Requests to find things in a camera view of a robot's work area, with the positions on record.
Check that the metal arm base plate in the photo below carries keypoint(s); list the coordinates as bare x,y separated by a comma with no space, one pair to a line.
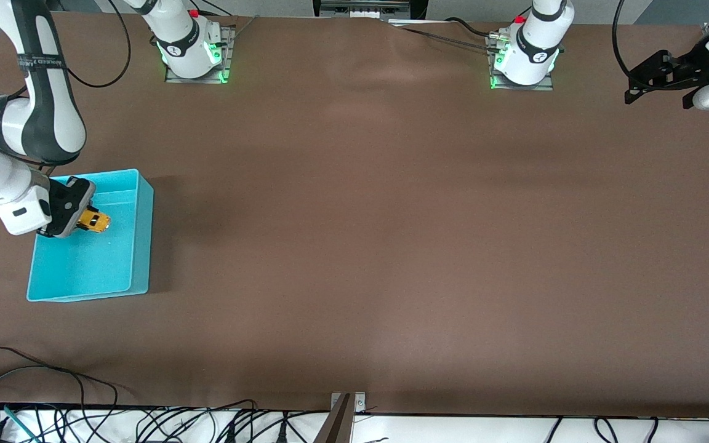
533,87
229,55

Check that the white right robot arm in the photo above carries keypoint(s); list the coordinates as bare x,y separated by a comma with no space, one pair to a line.
53,123

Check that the yellow toy beetle car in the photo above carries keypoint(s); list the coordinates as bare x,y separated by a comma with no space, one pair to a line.
97,221

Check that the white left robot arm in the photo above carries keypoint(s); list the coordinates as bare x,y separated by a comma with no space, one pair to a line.
536,43

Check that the teal plastic box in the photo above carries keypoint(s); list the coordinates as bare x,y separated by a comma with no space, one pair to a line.
96,271

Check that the black power strip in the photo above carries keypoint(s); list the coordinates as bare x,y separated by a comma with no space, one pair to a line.
360,9

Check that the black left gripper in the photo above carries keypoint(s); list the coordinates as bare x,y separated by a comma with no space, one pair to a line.
691,66

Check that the dark metal beam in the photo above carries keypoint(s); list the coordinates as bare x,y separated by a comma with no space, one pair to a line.
336,427

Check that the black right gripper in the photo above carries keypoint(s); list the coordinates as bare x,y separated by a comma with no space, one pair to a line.
59,192

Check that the white flat strip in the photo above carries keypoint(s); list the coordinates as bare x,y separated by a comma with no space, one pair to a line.
410,23

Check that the grey metal bracket plate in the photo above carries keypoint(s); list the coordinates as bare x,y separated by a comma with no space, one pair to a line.
360,403

